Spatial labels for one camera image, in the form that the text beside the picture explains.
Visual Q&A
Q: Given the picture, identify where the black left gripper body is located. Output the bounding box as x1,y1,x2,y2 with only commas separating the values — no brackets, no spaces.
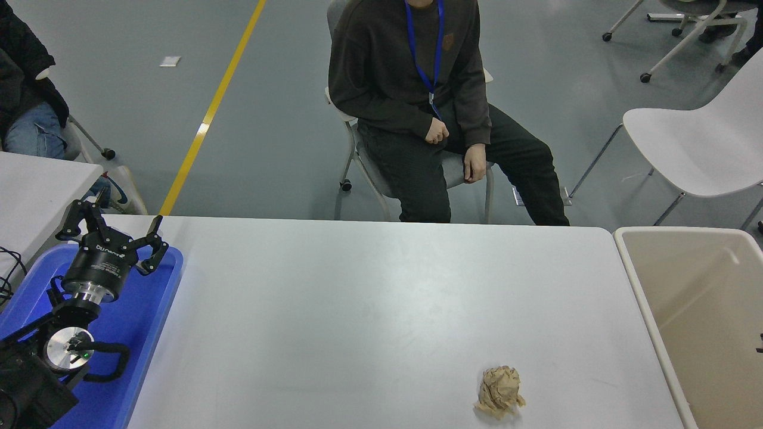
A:
63,235,139,297

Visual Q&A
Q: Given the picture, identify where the person's right hand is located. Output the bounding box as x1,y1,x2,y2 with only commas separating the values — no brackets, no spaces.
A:
424,117,451,145

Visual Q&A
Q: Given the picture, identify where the person's left hand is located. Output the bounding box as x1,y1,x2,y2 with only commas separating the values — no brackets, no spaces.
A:
463,143,489,184

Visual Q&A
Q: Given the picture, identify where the white side table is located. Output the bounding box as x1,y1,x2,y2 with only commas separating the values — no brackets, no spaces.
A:
0,151,104,281

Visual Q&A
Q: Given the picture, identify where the blue plastic tray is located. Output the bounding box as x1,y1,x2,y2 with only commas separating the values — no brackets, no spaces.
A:
0,243,184,429

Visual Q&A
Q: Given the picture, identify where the grey wheeled chair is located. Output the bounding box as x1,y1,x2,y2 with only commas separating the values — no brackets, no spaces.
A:
33,67,115,164

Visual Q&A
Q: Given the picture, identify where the yellow floor tape line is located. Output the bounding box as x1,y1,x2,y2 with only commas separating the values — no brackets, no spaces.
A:
158,0,267,216

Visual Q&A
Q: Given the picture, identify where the person in black jacket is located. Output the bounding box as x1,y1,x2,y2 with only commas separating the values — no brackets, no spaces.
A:
0,0,69,160

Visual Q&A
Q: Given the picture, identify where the grey padded armchair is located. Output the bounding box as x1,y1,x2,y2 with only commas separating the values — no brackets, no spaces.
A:
325,0,495,224

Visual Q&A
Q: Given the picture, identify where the crumpled tan paper ball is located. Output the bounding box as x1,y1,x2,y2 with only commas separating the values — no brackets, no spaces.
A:
474,365,527,420

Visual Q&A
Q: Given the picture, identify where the large pale plastic bin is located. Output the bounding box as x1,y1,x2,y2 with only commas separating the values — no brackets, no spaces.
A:
613,225,763,429

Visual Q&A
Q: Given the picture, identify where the white shell chair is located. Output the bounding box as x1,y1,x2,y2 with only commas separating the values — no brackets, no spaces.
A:
569,46,763,228

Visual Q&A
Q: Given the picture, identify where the white-framed rolling chair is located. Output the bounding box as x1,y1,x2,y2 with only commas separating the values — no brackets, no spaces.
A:
602,0,749,83

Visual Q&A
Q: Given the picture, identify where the thin black cable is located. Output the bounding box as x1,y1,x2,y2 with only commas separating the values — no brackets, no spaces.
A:
0,247,27,304

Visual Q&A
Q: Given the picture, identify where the person with blue lanyard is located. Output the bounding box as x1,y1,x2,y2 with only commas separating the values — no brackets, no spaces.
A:
327,0,571,227

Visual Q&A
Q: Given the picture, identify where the blue lanyard with badge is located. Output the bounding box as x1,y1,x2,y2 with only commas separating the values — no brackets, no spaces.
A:
404,0,446,120

